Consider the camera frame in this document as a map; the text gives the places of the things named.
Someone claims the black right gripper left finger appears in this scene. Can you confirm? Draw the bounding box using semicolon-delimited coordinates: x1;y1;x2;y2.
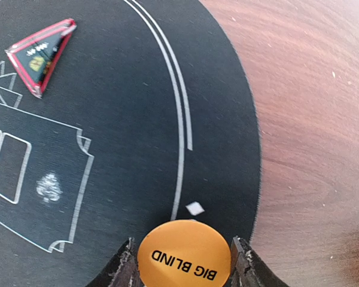
86;237;144;287

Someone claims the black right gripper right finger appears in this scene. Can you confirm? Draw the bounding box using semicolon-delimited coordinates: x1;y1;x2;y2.
227;236;288;287

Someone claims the orange big blind button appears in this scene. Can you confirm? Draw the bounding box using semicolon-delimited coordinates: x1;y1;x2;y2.
137;219;232;287

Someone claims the red black triangle marker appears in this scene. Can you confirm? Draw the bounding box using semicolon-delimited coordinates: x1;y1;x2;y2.
5;18;77;99

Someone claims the round black poker mat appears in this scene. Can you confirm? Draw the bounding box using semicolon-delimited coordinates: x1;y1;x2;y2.
0;1;260;286

